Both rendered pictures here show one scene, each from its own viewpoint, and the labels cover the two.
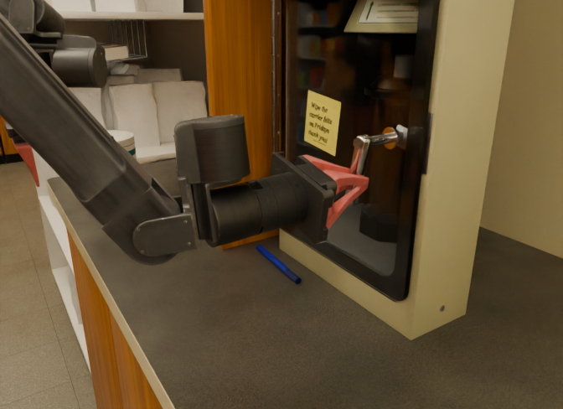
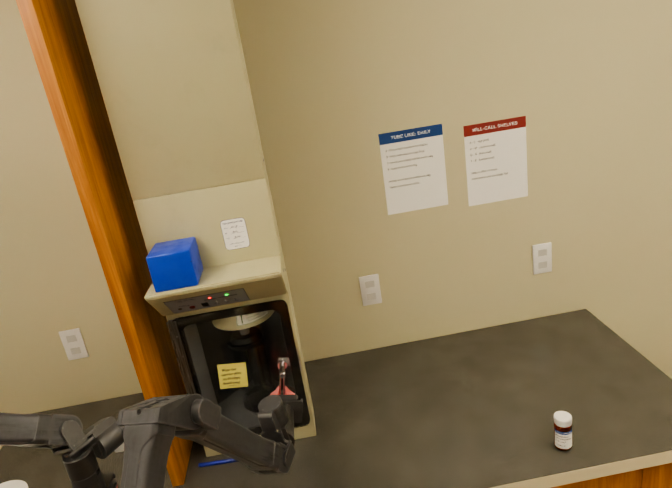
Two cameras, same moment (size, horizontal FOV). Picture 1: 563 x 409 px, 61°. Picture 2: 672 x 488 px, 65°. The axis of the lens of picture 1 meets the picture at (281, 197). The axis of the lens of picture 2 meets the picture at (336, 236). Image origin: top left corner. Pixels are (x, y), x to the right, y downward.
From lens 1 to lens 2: 111 cm
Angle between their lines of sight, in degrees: 57
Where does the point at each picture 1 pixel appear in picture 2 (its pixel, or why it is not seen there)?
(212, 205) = (288, 433)
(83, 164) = (266, 451)
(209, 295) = not seen: outside the picture
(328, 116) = (237, 370)
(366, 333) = (302, 447)
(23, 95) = (250, 442)
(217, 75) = (154, 387)
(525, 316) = (327, 395)
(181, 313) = not seen: outside the picture
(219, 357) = not seen: outside the picture
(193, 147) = (276, 417)
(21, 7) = (70, 429)
